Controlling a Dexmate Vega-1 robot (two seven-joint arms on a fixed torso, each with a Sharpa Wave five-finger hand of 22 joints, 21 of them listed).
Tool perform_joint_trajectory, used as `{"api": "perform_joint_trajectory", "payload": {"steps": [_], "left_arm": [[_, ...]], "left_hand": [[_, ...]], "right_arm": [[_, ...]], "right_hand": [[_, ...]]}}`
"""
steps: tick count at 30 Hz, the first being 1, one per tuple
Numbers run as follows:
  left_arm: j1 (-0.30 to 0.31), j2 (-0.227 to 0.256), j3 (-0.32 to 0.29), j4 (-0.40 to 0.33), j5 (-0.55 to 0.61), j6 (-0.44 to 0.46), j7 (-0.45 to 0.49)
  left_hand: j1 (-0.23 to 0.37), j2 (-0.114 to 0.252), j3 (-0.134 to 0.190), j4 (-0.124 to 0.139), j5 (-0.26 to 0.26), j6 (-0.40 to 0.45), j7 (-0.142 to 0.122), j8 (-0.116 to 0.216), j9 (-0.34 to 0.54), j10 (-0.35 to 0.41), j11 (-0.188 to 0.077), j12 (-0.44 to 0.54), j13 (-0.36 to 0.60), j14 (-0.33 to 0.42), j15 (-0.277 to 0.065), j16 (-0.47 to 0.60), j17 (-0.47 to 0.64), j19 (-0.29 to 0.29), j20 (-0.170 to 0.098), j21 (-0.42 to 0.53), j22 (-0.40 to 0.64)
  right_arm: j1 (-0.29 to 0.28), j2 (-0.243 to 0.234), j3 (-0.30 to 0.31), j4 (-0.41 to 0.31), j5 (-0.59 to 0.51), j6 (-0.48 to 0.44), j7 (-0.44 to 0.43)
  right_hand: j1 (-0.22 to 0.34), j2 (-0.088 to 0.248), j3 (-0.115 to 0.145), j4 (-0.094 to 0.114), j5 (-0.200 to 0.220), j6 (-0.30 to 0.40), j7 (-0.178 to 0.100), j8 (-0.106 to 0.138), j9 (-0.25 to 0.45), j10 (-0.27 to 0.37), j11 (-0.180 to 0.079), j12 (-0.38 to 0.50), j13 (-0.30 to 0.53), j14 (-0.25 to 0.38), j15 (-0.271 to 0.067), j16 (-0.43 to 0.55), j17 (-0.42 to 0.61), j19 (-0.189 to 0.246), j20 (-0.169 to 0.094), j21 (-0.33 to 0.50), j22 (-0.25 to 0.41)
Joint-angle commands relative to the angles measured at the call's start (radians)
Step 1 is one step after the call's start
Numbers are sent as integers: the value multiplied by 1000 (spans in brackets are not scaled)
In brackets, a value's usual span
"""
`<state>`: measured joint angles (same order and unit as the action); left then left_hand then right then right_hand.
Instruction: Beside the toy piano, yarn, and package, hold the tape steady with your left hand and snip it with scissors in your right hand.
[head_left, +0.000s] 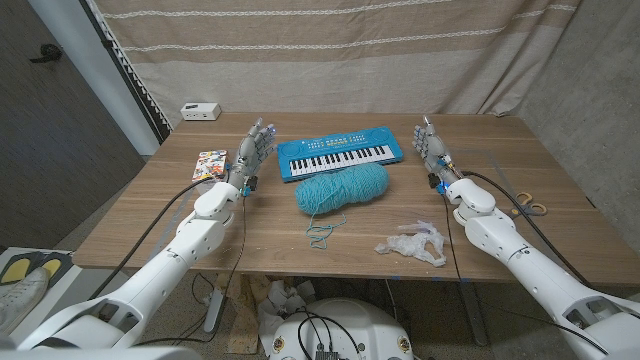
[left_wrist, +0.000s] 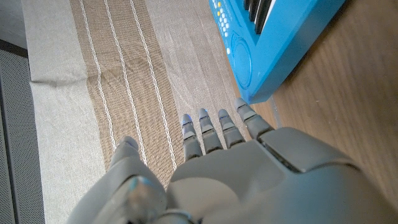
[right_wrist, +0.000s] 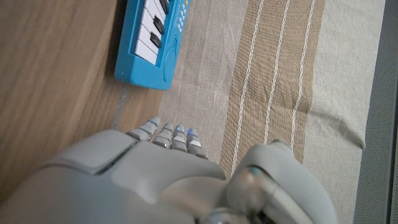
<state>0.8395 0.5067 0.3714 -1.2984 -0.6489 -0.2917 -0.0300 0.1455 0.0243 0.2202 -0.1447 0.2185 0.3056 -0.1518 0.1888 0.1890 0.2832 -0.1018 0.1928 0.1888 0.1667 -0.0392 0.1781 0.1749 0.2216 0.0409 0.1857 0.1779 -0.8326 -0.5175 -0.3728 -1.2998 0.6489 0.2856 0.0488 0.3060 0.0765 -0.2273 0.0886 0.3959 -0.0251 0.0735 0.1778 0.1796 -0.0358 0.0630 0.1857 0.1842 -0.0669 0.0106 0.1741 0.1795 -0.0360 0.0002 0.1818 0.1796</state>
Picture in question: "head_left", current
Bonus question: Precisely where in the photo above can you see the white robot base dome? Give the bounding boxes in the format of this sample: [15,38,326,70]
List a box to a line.
[268,297,415,360]

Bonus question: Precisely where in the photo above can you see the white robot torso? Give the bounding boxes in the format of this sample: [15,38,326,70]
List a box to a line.
[0,345,201,360]

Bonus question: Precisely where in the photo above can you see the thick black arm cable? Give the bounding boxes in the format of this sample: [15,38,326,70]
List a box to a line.
[88,175,226,301]
[462,170,594,289]

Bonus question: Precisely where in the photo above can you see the dark wooden door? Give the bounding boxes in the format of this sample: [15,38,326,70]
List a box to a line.
[0,0,146,251]

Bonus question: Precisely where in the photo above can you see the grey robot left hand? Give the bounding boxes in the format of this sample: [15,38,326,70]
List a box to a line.
[227,117,278,194]

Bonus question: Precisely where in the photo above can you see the colourful printed package box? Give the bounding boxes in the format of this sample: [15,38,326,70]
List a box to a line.
[191,149,229,183]

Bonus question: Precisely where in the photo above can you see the white sneaker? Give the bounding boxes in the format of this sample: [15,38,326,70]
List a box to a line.
[0,266,51,335]

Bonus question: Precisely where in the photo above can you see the tan handled scissors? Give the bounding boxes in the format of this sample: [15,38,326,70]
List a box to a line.
[509,191,548,218]

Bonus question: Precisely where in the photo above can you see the blue toy piano keyboard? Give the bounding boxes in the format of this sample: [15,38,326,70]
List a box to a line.
[276,125,405,184]

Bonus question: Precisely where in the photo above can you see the beige striped curtain backdrop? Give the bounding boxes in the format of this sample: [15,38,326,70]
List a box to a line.
[92,0,584,129]

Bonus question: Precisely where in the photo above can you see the white floor platform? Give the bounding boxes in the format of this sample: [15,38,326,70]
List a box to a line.
[0,246,129,346]

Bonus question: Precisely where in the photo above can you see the grey table leg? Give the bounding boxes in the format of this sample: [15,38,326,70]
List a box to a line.
[457,280,490,347]
[203,287,226,335]

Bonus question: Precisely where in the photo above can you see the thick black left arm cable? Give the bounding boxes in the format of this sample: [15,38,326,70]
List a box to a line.
[88,175,226,301]

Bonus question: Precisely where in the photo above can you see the dark perforated panel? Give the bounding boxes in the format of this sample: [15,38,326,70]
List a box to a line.
[79,0,173,146]

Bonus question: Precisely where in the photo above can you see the white power strip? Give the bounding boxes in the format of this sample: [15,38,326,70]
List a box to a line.
[180,102,223,122]

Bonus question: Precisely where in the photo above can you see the thin braided right wrist cable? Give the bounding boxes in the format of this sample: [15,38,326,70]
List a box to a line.
[442,192,609,354]

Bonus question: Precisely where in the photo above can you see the teal yarn skein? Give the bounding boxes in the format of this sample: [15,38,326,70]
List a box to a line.
[294,162,391,250]

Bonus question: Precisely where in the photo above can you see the crumpled clear plastic tape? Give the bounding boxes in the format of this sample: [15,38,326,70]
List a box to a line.
[374,219,449,268]

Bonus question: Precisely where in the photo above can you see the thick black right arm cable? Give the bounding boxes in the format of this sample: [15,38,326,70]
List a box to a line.
[462,170,594,289]

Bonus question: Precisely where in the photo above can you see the crumpled white paper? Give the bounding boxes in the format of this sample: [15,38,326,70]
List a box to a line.
[257,279,317,346]

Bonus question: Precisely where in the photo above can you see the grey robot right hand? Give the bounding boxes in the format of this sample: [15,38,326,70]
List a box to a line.
[412,115,464,189]

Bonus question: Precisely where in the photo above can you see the black door handle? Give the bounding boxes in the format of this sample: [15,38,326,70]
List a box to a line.
[28,43,64,65]

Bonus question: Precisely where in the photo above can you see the thin black left wrist cable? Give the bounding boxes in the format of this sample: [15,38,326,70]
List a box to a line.
[134,192,249,347]

